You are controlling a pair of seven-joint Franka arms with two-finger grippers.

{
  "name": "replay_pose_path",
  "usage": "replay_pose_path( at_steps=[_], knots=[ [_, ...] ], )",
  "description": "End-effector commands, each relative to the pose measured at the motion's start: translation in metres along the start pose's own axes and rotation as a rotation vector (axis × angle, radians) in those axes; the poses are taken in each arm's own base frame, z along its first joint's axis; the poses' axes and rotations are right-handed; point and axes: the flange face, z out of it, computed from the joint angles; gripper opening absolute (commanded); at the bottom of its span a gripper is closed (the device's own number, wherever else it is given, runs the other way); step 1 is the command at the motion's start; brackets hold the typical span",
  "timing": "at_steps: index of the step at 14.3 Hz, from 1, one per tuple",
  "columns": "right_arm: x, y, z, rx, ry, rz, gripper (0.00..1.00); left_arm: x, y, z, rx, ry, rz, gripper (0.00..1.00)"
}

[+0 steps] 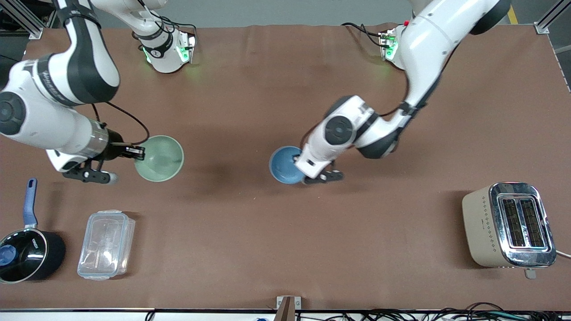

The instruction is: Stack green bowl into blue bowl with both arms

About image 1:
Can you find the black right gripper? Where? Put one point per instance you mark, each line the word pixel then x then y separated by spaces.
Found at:
pixel 115 147

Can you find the blue bowl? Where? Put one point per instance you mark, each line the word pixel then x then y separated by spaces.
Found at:
pixel 283 166

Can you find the green bowl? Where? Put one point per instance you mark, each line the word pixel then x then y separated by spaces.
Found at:
pixel 160 158

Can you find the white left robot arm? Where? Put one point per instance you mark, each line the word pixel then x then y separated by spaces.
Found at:
pixel 428 44

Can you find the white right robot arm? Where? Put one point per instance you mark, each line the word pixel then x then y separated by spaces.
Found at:
pixel 31 129

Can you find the brown table mat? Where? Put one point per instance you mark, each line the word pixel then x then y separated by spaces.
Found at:
pixel 285 249

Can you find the clear plastic food container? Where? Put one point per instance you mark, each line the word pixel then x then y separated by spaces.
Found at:
pixel 106 245

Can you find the glass pot lid blue knob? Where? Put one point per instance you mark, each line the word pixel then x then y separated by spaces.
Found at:
pixel 30 255

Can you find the beige chrome toaster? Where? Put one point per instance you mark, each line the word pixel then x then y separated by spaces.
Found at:
pixel 486 227

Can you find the metal base connector bracket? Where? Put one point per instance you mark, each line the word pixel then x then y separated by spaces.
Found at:
pixel 187 47
pixel 388 44

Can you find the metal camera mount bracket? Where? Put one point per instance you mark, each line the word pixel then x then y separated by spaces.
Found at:
pixel 288 308

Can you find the aluminium frame profile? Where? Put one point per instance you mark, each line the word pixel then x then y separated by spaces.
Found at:
pixel 22 20
pixel 551 18

